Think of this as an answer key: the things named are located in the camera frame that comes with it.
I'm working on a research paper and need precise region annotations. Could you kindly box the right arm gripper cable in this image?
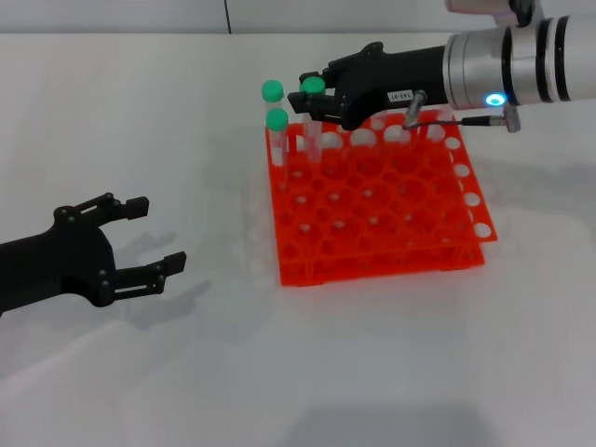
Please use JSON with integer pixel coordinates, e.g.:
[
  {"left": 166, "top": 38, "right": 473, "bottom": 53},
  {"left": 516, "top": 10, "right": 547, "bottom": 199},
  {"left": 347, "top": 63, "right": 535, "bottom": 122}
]
[{"left": 401, "top": 88, "right": 523, "bottom": 134}]

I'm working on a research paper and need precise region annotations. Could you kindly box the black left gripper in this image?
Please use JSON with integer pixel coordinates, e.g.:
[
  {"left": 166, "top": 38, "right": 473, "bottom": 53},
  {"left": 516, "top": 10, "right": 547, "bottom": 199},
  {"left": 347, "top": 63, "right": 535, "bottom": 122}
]
[{"left": 0, "top": 191, "right": 188, "bottom": 316}]

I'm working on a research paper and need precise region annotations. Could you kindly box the orange test tube rack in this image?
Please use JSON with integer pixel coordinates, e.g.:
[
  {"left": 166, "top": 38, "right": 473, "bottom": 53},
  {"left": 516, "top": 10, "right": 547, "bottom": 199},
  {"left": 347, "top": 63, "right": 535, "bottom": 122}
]
[{"left": 264, "top": 110, "right": 499, "bottom": 288}]

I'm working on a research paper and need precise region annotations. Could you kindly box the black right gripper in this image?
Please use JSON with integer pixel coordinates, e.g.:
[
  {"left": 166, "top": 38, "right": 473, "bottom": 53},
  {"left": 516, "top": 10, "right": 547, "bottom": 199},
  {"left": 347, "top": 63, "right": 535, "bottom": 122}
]
[{"left": 287, "top": 42, "right": 451, "bottom": 132}]

